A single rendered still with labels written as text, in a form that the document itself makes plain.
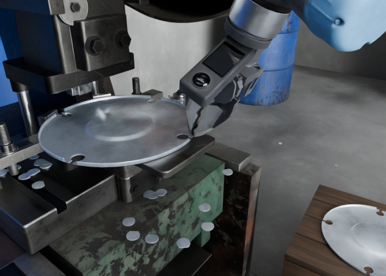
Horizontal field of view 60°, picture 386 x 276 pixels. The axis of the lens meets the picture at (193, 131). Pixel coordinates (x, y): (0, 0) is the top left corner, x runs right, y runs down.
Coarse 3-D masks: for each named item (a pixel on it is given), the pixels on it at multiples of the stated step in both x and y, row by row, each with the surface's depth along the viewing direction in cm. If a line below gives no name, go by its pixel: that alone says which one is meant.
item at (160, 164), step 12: (192, 144) 58; (204, 144) 58; (168, 156) 54; (180, 156) 54; (192, 156) 54; (108, 168) 63; (120, 168) 60; (132, 168) 62; (144, 168) 52; (156, 168) 51; (168, 168) 51; (180, 168) 52; (120, 180) 62; (132, 180) 63; (144, 180) 66; (156, 180) 69; (120, 192) 63; (132, 192) 63
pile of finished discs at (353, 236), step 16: (336, 208) 107; (352, 208) 108; (368, 208) 108; (336, 224) 101; (352, 224) 101; (368, 224) 100; (384, 224) 101; (336, 240) 95; (352, 240) 95; (368, 240) 95; (384, 240) 95; (352, 256) 90; (368, 256) 90; (384, 256) 90; (384, 272) 86
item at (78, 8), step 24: (72, 0) 52; (96, 0) 57; (120, 0) 61; (24, 24) 58; (48, 24) 53; (72, 24) 54; (96, 24) 55; (120, 24) 58; (24, 48) 61; (48, 48) 56; (72, 48) 56; (96, 48) 54; (120, 48) 60; (72, 72) 57
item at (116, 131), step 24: (120, 96) 76; (144, 96) 76; (48, 120) 65; (72, 120) 65; (96, 120) 64; (120, 120) 64; (144, 120) 64; (168, 120) 65; (48, 144) 57; (72, 144) 57; (96, 144) 57; (120, 144) 57; (144, 144) 57; (168, 144) 57
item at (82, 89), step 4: (84, 84) 67; (88, 84) 68; (72, 88) 66; (76, 88) 66; (80, 88) 66; (84, 88) 67; (88, 88) 68; (68, 92) 67; (72, 92) 66; (76, 92) 67; (80, 92) 67; (84, 92) 67
